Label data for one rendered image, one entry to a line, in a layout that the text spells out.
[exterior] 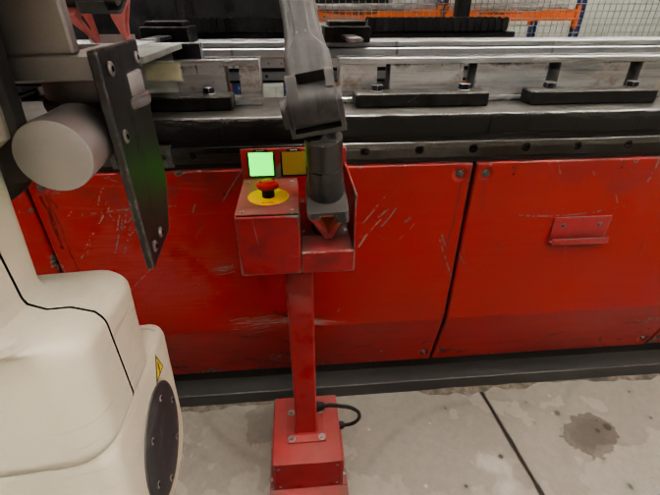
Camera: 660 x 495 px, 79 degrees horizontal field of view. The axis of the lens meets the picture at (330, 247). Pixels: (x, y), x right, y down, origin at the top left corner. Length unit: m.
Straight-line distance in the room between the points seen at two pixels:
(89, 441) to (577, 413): 1.39
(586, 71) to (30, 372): 1.16
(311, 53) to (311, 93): 0.05
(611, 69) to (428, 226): 0.56
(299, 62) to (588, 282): 1.02
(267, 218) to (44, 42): 0.42
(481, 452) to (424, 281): 0.52
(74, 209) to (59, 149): 0.75
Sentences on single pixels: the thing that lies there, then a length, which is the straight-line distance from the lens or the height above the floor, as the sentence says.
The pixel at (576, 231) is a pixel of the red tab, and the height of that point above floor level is 0.58.
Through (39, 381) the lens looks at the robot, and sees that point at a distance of 0.29.
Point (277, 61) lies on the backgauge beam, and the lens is 1.23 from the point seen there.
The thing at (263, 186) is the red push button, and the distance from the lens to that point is 0.70.
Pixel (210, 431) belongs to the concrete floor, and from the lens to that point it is 1.34.
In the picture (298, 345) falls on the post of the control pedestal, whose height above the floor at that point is 0.44.
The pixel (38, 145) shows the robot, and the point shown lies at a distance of 0.30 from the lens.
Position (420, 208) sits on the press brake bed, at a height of 0.66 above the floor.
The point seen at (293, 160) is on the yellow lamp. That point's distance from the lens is 0.78.
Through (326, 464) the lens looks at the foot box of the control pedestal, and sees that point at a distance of 1.12.
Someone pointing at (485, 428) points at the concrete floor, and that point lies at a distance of 1.38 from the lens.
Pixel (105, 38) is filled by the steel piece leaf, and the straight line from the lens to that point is 0.96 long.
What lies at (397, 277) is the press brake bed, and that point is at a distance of 1.07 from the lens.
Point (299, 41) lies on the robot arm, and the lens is 0.59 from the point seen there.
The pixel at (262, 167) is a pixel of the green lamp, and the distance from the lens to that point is 0.79.
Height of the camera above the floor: 1.07
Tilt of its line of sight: 31 degrees down
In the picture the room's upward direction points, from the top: straight up
